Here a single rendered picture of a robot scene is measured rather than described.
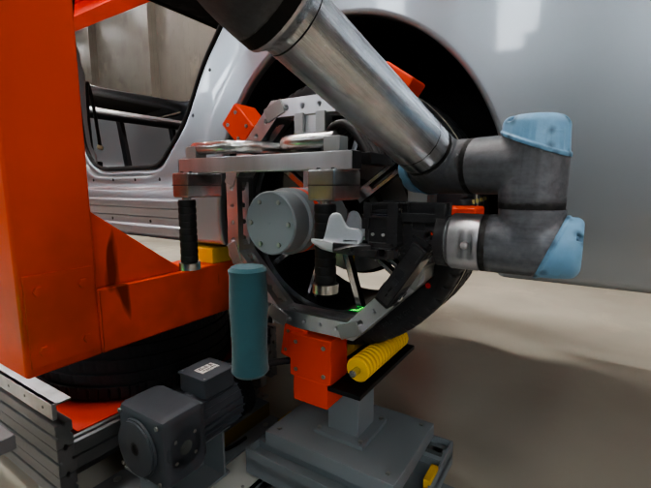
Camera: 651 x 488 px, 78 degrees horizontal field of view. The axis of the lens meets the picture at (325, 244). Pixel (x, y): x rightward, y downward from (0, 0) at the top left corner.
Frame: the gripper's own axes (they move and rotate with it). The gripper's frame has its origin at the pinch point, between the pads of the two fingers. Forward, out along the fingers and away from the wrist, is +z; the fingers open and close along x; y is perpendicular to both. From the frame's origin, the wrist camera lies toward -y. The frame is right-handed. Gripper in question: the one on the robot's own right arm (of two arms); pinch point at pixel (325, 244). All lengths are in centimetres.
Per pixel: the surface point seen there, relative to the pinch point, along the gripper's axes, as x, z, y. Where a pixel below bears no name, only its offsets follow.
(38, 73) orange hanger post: 14, 60, 32
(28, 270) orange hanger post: 19, 60, -8
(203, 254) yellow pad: -31, 65, -12
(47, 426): 13, 74, -51
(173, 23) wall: -610, 807, 388
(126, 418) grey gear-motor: 5, 52, -46
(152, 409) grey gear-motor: 3, 46, -42
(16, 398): 12, 94, -49
